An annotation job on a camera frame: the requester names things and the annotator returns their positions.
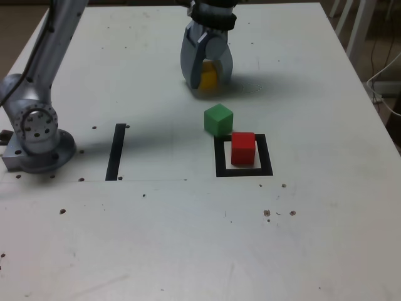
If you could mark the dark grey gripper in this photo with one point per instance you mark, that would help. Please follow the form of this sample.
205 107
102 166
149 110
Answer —
216 33

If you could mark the yellow cube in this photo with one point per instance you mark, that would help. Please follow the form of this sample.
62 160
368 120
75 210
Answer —
209 76

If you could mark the green cube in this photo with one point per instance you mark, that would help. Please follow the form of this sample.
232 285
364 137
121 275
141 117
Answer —
217 120

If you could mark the red cube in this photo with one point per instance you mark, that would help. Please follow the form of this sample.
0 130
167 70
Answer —
242 150

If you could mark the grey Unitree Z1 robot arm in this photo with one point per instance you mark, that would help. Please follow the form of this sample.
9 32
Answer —
40 62

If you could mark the black tape square outline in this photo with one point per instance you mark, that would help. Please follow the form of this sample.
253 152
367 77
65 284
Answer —
244 172

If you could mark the black tape strip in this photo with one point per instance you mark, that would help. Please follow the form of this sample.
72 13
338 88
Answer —
115 150

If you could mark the thin white furniture leg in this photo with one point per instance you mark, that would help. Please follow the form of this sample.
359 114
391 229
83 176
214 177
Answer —
344 17
334 7

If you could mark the thick white furniture leg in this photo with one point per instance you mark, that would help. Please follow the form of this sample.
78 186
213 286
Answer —
357 28

